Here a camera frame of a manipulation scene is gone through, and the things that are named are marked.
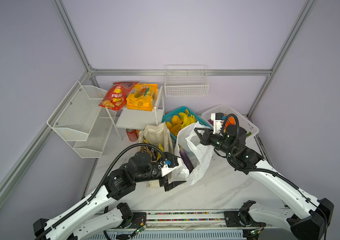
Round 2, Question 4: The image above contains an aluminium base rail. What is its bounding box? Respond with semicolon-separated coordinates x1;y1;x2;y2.
57;209;316;240

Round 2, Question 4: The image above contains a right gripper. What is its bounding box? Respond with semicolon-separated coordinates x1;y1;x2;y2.
192;126;233;157

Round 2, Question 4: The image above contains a red chips bag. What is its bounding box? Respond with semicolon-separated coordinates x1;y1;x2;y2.
99;82;138;111

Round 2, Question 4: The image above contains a purple toy eggplant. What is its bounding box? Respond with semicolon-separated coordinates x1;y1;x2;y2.
178;145;195;174

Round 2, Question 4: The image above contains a white mesh shelf rack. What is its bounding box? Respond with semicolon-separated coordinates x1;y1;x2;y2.
47;82;116;159

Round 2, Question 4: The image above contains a small yellow banana bunch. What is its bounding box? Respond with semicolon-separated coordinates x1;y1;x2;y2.
179;109;197;129

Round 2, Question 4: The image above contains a white wire wall basket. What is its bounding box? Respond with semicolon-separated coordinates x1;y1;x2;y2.
164;65;210;97

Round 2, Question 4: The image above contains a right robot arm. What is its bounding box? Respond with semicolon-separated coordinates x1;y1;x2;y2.
194;113;334;240

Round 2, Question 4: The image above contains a white plastic basket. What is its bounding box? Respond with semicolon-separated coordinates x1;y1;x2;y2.
202;104;259;138

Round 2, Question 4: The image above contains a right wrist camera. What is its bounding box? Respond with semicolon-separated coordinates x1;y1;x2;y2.
211;113;227;134

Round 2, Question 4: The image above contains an orange toy fruit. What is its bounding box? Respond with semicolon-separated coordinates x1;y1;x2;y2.
225;116;236;127

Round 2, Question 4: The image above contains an orange snack bag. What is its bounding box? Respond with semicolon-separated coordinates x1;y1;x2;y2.
126;84;158;112

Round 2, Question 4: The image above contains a black yellow chips bag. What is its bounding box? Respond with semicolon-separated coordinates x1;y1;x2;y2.
143;146;159;162

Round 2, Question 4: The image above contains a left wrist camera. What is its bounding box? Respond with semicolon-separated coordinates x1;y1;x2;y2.
158;160;178;177

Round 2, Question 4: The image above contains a teal plastic basket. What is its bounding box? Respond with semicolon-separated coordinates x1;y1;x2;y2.
162;107;213;141

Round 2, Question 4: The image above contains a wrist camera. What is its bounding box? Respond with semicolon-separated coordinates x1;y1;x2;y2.
158;160;178;177
211;113;227;134

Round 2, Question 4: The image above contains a yellow snack packet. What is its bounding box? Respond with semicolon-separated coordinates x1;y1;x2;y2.
157;144;164;162

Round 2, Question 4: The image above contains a beige canvas tote bag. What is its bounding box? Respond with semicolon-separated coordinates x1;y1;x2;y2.
138;122;175;189

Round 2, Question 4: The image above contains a white plastic bag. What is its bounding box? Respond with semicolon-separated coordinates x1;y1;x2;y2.
169;122;214;186

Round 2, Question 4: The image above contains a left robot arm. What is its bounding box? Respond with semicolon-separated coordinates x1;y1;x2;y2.
33;143;183;240

